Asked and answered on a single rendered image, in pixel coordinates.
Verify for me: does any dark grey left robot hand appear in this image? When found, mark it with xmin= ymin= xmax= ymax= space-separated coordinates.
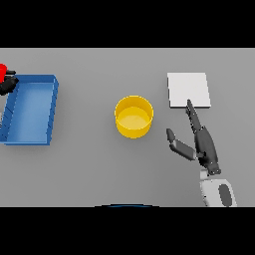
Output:
xmin=0 ymin=69 xmax=20 ymax=97

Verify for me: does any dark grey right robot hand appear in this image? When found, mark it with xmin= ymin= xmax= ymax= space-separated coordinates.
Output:
xmin=165 ymin=99 xmax=222 ymax=176

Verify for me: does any red beaker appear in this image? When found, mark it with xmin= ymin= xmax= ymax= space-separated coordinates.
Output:
xmin=0 ymin=63 xmax=9 ymax=84

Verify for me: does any pale square measuring scale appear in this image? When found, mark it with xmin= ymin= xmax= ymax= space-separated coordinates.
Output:
xmin=166 ymin=72 xmax=212 ymax=110

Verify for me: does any yellow bowl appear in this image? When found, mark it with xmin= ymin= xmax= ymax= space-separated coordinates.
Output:
xmin=114 ymin=95 xmax=154 ymax=139

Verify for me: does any blue tray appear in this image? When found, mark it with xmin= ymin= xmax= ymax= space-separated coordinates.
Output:
xmin=0 ymin=74 xmax=60 ymax=146

